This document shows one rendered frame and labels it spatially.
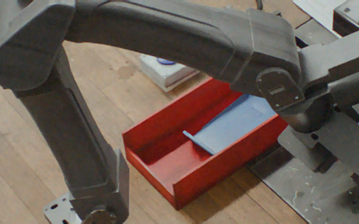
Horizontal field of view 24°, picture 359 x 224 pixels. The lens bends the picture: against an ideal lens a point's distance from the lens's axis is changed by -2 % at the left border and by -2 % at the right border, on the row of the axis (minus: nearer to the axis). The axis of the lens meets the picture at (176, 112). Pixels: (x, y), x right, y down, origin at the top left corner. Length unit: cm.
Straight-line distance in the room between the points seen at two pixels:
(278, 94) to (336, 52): 8
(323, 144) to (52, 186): 44
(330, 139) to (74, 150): 28
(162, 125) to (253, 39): 40
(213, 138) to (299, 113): 34
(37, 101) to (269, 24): 25
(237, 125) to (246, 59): 41
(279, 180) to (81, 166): 33
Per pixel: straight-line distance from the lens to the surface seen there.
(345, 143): 93
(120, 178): 100
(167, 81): 129
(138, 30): 81
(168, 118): 122
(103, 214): 101
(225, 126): 123
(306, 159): 100
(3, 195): 122
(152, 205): 117
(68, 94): 89
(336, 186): 118
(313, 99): 90
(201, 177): 114
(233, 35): 83
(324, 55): 90
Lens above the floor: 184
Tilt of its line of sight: 47 degrees down
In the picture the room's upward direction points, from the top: 7 degrees counter-clockwise
